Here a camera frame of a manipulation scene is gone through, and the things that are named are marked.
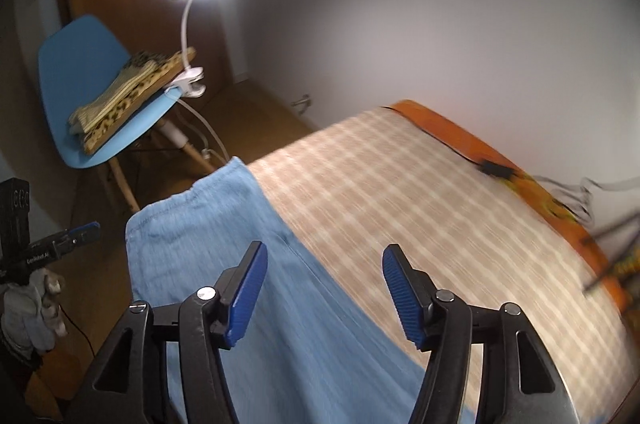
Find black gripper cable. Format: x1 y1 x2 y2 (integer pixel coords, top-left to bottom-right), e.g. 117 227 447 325
59 301 98 360

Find beige plaid blanket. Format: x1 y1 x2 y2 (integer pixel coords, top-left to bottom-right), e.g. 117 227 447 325
247 106 626 424

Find blue chair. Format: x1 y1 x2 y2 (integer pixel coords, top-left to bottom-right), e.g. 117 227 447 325
39 15 217 212

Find leopard print cloth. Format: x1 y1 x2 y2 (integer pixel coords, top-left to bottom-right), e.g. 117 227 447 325
82 49 197 155

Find orange bed sheet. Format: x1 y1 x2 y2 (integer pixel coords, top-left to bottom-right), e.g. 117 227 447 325
382 100 632 316

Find thin black cable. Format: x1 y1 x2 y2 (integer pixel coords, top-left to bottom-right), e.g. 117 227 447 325
450 146 597 225

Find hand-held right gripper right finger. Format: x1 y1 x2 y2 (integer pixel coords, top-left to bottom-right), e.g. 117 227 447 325
382 244 581 424

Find beige striped cloth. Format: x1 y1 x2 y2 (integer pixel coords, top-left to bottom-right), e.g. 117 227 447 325
68 60 161 136

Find white lamp cable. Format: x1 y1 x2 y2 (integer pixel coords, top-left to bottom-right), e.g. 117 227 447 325
164 98 237 171

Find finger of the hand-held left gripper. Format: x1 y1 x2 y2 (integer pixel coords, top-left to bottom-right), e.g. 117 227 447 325
47 222 101 256

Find blue pants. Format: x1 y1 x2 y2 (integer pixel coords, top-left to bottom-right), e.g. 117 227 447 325
125 156 481 424

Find person's left hand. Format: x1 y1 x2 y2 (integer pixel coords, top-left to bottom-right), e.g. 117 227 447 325
2 268 69 355

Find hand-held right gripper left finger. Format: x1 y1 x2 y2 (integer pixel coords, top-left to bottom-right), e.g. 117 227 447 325
55 241 269 424

